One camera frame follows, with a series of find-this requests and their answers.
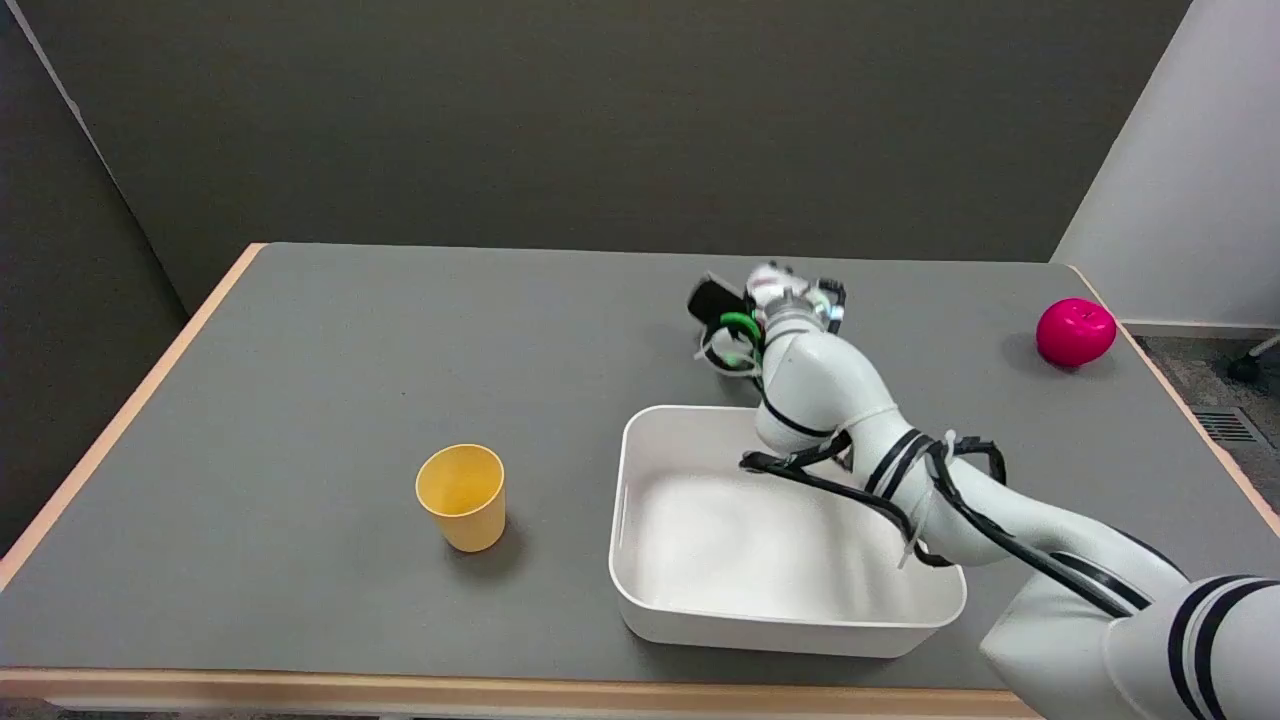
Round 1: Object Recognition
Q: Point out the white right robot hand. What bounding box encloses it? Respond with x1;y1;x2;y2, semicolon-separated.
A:
744;262;848;335

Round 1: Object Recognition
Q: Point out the black blackboard eraser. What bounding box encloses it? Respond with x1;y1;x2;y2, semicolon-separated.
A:
687;273;749;327

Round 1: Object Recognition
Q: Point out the white rectangular plastic container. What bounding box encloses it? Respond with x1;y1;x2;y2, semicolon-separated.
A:
608;404;968;660

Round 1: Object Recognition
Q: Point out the magenta toy apple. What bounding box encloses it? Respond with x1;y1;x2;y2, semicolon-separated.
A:
1035;297;1118;369

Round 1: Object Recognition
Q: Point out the yellow plastic cup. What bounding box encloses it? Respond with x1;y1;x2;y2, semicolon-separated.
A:
415;444;507;554

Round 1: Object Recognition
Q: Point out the floor vent grille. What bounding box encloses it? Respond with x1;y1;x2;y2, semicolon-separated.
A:
1192;407;1263;446

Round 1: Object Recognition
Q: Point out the black chair caster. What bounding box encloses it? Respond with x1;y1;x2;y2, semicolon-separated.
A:
1227;335;1280;386

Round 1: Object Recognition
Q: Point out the green cable loop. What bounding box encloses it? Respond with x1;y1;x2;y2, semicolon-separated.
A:
719;311;764;363

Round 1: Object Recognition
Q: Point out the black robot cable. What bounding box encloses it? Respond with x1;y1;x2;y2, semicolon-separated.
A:
740;432;1136;619

